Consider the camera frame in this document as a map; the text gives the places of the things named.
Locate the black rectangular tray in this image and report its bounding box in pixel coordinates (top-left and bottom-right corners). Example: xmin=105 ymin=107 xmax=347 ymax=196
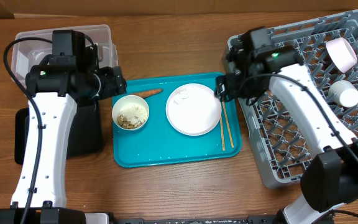
xmin=14 ymin=100 xmax=103 ymax=165

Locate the grey dishwasher rack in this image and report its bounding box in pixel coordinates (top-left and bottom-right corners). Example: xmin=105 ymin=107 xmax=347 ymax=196
xmin=239 ymin=10 xmax=358 ymax=189

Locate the teal plastic tray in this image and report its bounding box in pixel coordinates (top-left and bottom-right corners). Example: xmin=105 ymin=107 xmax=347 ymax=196
xmin=112 ymin=72 xmax=242 ymax=168

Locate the pink shallow bowl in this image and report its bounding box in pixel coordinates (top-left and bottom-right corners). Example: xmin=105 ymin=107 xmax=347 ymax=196
xmin=326 ymin=37 xmax=357 ymax=73

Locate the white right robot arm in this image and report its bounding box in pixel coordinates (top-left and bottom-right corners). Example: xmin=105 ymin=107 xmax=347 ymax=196
xmin=215 ymin=44 xmax=358 ymax=223

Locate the clear plastic bin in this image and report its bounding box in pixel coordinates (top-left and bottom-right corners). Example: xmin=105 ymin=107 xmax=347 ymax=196
xmin=11 ymin=24 xmax=118 ymax=84

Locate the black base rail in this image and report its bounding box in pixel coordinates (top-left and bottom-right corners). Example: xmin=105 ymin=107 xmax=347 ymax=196
xmin=82 ymin=211 xmax=282 ymax=224

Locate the light wooden chopstick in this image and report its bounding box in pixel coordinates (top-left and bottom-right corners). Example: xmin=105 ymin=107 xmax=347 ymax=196
xmin=219 ymin=116 xmax=226 ymax=151

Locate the small white cup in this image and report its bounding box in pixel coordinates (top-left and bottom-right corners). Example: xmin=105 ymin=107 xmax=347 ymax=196
xmin=328 ymin=80 xmax=358 ymax=108

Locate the orange carrot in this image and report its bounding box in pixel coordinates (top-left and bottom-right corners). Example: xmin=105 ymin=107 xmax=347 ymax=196
xmin=130 ymin=88 xmax=163 ymax=99

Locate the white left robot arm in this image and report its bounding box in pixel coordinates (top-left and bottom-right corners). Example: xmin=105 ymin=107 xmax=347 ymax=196
xmin=0 ymin=30 xmax=127 ymax=223

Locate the cream bowl with food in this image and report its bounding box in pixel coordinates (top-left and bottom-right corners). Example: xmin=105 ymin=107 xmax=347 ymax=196
xmin=111 ymin=95 xmax=150 ymax=131

